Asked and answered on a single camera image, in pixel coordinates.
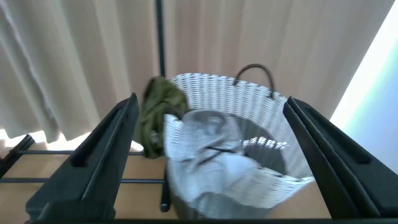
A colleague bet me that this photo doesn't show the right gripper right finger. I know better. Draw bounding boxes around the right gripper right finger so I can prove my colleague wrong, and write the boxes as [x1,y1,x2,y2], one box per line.
[282,96,398,218]

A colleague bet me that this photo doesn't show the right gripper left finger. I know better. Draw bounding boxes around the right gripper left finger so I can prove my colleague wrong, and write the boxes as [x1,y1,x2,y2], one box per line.
[25,92,140,221]

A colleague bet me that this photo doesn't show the pale grey shorts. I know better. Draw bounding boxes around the pale grey shorts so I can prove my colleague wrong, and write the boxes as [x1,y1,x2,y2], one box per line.
[164,108,261,203]

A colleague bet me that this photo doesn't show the black clothes rack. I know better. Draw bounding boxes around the black clothes rack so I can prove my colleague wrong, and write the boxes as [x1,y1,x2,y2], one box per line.
[0,0,171,213]

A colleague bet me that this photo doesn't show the white laundry basket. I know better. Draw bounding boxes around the white laundry basket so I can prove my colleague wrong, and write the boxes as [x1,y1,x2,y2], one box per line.
[163,63,315,220]

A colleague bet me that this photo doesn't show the green garment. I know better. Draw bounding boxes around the green garment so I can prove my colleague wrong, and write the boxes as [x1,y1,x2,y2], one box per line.
[136,76,190,159]

